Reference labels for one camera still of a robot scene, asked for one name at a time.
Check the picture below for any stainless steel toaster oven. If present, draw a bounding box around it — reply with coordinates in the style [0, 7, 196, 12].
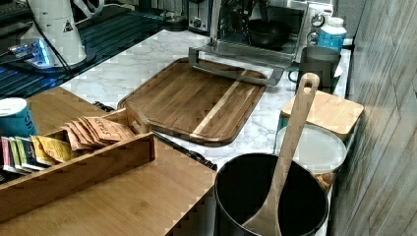
[209, 0, 334, 63]

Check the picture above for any blue bottle with white cap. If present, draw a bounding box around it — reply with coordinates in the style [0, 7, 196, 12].
[318, 17, 346, 52]

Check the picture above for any oven door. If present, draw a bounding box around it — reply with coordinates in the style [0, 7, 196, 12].
[188, 40, 294, 87]

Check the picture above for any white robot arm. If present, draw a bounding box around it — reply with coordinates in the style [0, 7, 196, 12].
[21, 0, 89, 70]

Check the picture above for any black bowl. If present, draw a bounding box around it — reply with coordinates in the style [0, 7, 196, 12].
[248, 19, 292, 48]

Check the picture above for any black utensil holder pot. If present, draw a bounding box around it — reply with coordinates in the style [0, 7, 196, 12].
[213, 152, 329, 236]

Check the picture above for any glass jar with white lid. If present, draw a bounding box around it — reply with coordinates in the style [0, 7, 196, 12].
[293, 124, 347, 192]

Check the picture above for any grey mug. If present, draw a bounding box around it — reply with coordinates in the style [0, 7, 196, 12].
[287, 45, 341, 93]

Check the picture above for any wooden spatula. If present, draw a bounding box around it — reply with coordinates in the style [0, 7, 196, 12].
[243, 73, 320, 236]

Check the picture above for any blue spice shaker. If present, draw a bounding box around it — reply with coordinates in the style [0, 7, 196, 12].
[0, 97, 37, 137]

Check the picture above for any wooden cutting board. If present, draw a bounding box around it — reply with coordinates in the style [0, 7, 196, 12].
[118, 58, 266, 146]

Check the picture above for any wooden tea bag box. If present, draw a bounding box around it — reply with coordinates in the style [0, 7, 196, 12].
[0, 109, 155, 222]

